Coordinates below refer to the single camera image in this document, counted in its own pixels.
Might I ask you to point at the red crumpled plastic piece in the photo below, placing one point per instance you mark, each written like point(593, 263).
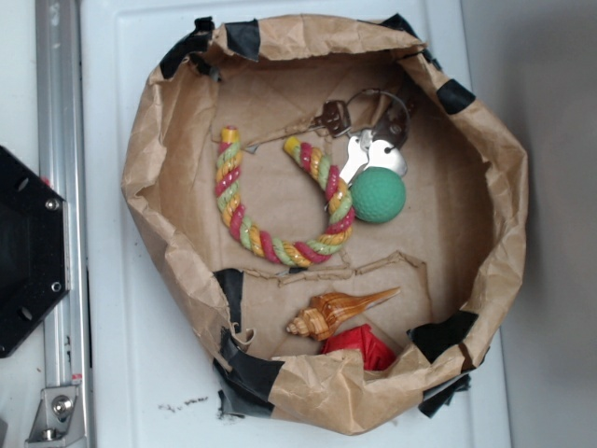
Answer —
point(376, 355)

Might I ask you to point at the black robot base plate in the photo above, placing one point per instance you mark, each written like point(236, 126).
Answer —
point(33, 266)

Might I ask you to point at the dark square-head key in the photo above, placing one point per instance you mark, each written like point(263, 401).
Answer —
point(334, 118)

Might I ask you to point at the silver key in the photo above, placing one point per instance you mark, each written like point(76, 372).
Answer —
point(357, 150)

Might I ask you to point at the metal corner bracket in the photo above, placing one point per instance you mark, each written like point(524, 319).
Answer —
point(59, 418)

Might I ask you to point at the aluminium extrusion rail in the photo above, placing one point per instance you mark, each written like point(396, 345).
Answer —
point(61, 162)

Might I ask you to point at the brown spiral seashell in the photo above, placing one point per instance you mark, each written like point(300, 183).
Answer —
point(327, 312)

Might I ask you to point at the green foam ball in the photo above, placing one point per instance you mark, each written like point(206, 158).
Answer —
point(378, 194)

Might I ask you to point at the brown paper bag bin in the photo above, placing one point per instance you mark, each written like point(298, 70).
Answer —
point(242, 209)

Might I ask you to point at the silver oval key tag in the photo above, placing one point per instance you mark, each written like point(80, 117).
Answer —
point(383, 154)

